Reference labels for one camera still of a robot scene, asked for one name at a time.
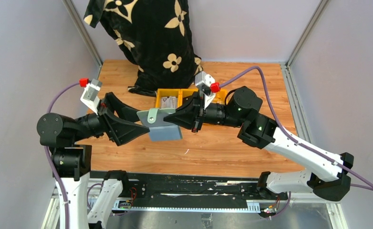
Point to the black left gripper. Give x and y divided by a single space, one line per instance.
118 129

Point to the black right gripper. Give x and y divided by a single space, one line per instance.
191 114

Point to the green leather card holder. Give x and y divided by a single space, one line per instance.
159 130

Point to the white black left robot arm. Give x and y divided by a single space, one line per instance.
71 161

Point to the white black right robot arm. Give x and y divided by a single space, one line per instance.
325 174

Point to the silver grey cards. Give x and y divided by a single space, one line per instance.
168 102

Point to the right yellow plastic bin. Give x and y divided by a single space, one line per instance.
221 95

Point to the left yellow plastic bin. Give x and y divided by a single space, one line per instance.
165 92

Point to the black floral blanket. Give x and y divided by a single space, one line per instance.
154 35

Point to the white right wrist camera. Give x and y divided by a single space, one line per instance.
203 81

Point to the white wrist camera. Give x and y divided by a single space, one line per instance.
203 81
90 94

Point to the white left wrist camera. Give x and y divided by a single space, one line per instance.
90 94

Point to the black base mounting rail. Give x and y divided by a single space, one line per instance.
195 192

